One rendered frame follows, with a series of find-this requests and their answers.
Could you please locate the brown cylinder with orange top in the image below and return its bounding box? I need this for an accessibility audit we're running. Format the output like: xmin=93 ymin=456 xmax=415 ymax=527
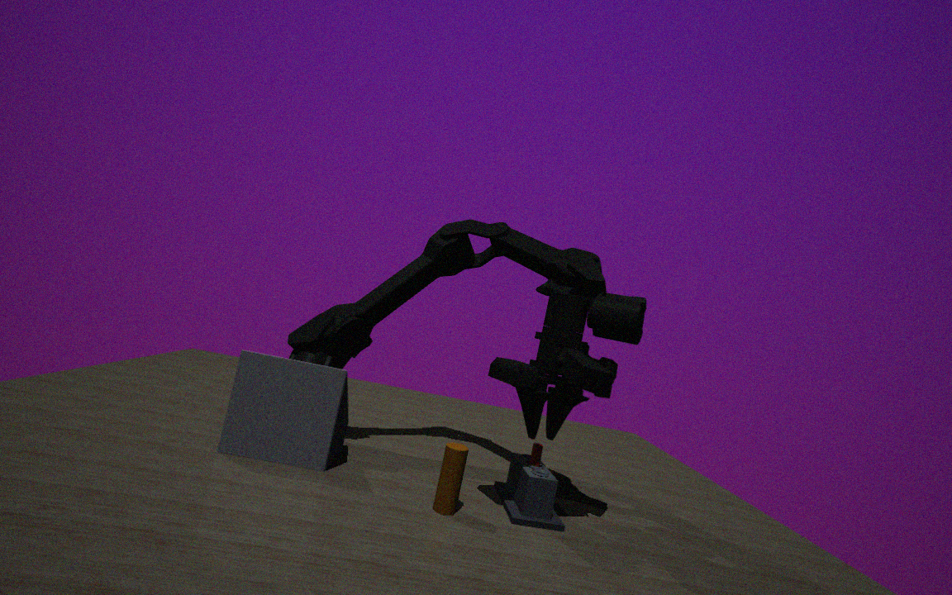
xmin=433 ymin=442 xmax=469 ymax=516

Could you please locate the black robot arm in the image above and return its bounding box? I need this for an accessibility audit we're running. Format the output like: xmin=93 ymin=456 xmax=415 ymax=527
xmin=288 ymin=220 xmax=646 ymax=393

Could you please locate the dark red peg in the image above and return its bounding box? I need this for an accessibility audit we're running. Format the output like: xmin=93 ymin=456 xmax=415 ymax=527
xmin=530 ymin=443 xmax=543 ymax=467

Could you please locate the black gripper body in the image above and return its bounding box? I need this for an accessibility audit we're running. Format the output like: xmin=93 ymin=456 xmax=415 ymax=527
xmin=488 ymin=326 xmax=612 ymax=398

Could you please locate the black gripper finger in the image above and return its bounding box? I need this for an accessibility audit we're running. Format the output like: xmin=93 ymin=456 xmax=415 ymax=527
xmin=545 ymin=387 xmax=589 ymax=440
xmin=512 ymin=385 xmax=553 ymax=440

